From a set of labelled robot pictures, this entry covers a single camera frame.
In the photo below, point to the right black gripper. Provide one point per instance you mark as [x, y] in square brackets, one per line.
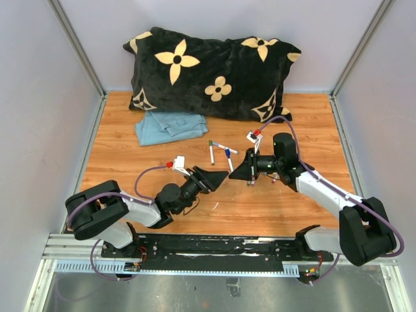
[247, 170]

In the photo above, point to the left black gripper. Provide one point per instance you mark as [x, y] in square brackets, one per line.
[212, 179]

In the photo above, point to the green capped white marker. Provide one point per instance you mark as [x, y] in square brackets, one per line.
[211, 152]

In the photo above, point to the blue capped white marker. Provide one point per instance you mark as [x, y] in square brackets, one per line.
[228, 155]

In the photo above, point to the light blue capped marker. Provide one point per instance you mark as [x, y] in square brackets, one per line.
[233, 151]

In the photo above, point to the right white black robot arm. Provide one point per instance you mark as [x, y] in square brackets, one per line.
[363, 233]

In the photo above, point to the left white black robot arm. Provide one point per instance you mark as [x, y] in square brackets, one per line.
[105, 212]

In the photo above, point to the light blue folded cloth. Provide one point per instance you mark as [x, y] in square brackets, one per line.
[165, 127]

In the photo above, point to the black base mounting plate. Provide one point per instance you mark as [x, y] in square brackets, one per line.
[209, 254]

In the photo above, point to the black floral pillow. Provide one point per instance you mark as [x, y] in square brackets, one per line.
[235, 79]

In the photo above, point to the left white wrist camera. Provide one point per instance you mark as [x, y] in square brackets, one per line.
[179, 166]

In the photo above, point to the aluminium frame rail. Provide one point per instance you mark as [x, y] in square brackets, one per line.
[71, 35]

